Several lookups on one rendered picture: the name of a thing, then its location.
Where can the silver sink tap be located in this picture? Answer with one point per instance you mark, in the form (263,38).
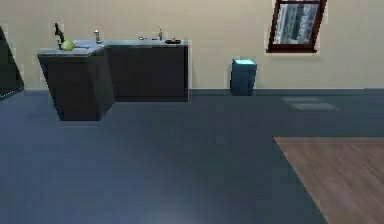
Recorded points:
(160,34)

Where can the blue waste bin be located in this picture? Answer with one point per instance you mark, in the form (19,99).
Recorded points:
(243,78)

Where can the dark kitchen counter cupboard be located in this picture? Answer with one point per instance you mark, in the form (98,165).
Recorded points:
(140,71)

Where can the dark flat pan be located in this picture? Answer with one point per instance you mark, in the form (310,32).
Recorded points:
(173,41)

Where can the green round lettuce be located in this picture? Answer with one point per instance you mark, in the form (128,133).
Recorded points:
(68,45)

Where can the silver pepper mill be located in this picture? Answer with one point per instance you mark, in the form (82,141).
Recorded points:
(97,36)

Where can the dark red framed window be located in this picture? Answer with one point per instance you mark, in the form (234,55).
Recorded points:
(296,25)

